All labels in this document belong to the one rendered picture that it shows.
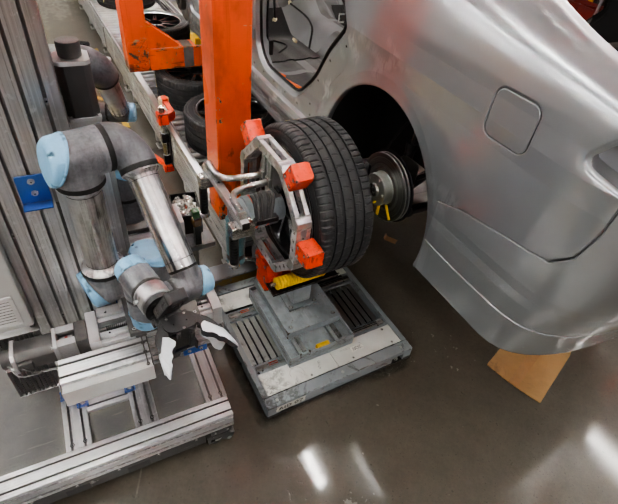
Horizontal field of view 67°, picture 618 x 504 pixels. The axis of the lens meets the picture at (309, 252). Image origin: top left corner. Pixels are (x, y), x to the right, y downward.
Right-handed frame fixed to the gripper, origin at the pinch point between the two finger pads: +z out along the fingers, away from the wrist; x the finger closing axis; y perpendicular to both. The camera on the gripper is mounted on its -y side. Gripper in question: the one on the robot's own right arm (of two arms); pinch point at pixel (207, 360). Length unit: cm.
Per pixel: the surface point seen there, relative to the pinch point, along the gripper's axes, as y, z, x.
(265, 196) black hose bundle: 11, -59, -60
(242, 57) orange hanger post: -19, -110, -81
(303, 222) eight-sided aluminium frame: 18, -47, -70
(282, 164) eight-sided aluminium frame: 2, -63, -70
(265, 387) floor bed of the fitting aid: 108, -43, -66
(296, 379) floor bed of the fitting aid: 106, -38, -80
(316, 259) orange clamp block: 28, -38, -71
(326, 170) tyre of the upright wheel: 1, -52, -81
